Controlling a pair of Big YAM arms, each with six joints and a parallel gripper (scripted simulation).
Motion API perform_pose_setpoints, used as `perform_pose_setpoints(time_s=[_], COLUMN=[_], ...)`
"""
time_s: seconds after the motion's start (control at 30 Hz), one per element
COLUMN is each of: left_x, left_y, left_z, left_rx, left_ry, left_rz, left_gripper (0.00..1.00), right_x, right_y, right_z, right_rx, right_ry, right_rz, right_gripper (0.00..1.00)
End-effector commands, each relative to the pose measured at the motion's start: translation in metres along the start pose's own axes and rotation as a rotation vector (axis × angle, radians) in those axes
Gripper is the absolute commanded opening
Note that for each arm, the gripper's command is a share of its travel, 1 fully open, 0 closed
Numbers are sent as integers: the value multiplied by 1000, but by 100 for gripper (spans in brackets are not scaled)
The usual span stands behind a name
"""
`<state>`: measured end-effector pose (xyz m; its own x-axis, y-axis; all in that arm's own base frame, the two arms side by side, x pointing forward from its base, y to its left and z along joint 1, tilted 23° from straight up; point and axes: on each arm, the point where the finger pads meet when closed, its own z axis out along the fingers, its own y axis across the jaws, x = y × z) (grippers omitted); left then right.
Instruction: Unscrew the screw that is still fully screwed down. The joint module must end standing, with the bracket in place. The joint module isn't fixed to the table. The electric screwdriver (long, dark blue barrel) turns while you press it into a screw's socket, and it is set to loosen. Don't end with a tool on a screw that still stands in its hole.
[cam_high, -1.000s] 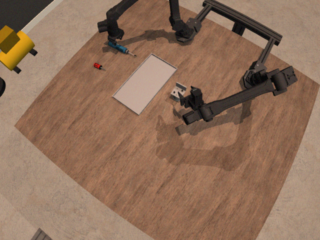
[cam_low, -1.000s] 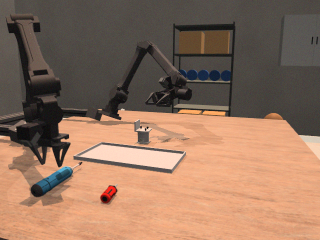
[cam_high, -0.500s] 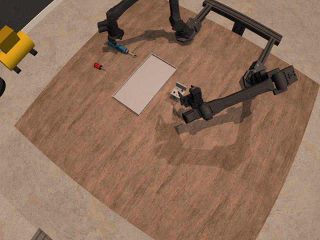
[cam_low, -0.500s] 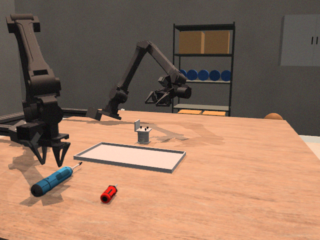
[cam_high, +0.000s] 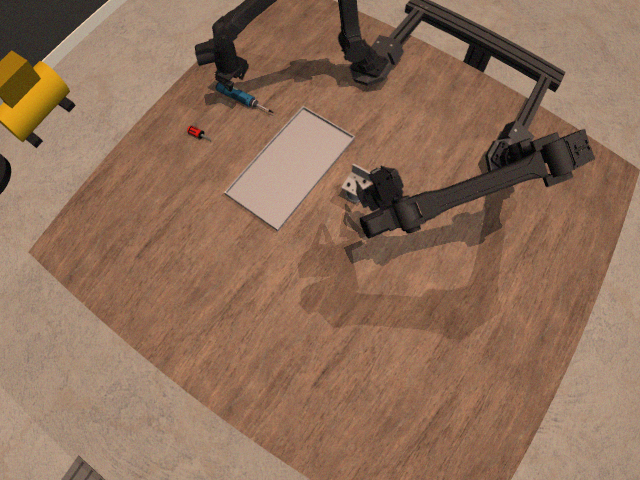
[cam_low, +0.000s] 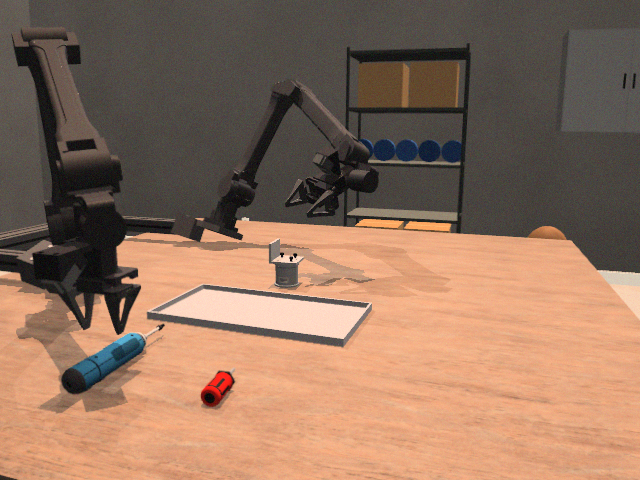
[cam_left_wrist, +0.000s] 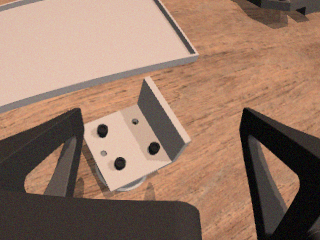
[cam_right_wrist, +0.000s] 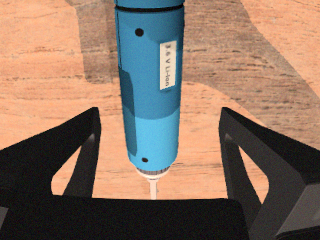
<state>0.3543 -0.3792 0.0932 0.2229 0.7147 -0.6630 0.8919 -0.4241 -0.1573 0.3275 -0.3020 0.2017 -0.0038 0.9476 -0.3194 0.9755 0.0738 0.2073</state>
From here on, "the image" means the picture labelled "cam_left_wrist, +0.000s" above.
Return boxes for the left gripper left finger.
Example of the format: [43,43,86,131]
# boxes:
[0,108,85,197]

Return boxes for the grey cylinder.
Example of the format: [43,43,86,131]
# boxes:
[95,121,147,192]

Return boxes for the beige metal bracket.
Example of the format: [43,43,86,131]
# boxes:
[84,76,191,193]

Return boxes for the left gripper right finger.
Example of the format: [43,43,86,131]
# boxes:
[239,108,320,240]

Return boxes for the black socket head screw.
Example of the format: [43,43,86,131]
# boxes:
[148,142,160,155]
[114,157,126,170]
[97,124,108,138]

